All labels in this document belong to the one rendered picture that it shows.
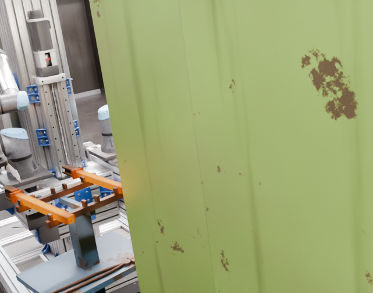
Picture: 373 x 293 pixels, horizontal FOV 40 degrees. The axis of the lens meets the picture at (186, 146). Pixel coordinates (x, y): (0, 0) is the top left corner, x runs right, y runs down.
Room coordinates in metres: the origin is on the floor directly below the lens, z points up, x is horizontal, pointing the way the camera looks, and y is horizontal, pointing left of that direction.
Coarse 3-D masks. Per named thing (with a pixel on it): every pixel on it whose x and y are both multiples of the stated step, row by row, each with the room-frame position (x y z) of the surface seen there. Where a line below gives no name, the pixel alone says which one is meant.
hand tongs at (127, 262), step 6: (132, 258) 1.60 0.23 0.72; (120, 264) 1.57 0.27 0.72; (126, 264) 1.56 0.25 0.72; (102, 270) 1.54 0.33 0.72; (108, 270) 1.55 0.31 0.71; (114, 270) 1.54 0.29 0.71; (90, 276) 1.52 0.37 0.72; (102, 276) 1.51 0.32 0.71; (78, 282) 1.49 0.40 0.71; (84, 282) 1.48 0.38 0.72; (90, 282) 1.48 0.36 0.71; (60, 288) 1.46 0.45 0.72; (66, 288) 1.47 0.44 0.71; (72, 288) 1.45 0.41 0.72; (78, 288) 1.46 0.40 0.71
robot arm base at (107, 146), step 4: (104, 136) 2.62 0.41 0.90; (108, 136) 2.60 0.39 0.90; (112, 136) 2.60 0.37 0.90; (104, 140) 2.61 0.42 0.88; (108, 140) 2.60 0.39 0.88; (112, 140) 2.60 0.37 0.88; (104, 144) 2.61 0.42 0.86; (108, 144) 2.60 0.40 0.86; (112, 144) 2.59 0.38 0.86; (104, 148) 2.60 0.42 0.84; (108, 148) 2.59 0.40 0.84; (112, 148) 2.58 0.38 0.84; (108, 152) 2.59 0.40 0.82
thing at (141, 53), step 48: (96, 0) 1.34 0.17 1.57; (144, 0) 1.19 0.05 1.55; (144, 48) 1.21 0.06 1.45; (144, 96) 1.23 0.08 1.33; (144, 144) 1.26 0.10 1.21; (192, 144) 1.12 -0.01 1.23; (144, 192) 1.28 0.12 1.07; (192, 192) 1.14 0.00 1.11; (144, 240) 1.31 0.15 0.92; (192, 240) 1.15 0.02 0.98; (144, 288) 1.34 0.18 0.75; (192, 288) 1.17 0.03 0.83
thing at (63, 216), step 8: (8, 192) 1.71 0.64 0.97; (16, 192) 1.67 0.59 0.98; (8, 200) 1.71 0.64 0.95; (16, 200) 1.65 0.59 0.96; (24, 200) 1.60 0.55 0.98; (32, 200) 1.59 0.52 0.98; (32, 208) 1.56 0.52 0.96; (40, 208) 1.52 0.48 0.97; (48, 208) 1.49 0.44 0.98; (56, 208) 1.48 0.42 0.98; (56, 216) 1.44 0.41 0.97; (64, 216) 1.41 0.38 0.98; (72, 216) 1.41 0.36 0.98
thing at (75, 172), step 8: (64, 168) 1.89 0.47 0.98; (72, 168) 1.86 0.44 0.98; (80, 168) 1.84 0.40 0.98; (72, 176) 1.83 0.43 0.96; (80, 176) 1.80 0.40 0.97; (88, 176) 1.75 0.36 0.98; (96, 176) 1.74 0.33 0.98; (96, 184) 1.72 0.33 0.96; (104, 184) 1.67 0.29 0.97; (112, 184) 1.63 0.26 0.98; (120, 184) 1.62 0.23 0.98; (120, 192) 1.60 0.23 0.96
